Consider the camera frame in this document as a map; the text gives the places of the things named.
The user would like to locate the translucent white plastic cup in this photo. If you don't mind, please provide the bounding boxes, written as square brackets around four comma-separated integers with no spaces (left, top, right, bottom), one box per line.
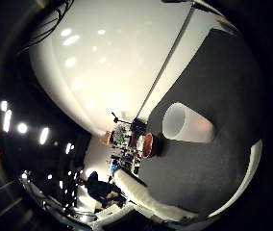
[161,101,215,143]

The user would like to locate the person in dark blue clothes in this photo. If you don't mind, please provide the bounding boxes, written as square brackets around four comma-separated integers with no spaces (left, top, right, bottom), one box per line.
[86,170,128,210]

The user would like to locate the red-brown bowl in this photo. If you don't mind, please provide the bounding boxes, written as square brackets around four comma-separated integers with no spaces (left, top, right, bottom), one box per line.
[141,133,163,159]

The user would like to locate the green potted plant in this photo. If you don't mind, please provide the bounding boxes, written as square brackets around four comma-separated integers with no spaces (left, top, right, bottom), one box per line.
[112,124,128,146]

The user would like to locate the black camera tripod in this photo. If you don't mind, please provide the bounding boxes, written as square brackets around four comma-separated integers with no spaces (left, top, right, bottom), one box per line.
[111,111,147,136]

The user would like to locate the black cable loop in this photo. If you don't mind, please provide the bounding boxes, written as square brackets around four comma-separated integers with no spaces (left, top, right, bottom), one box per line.
[17,0,75,54]

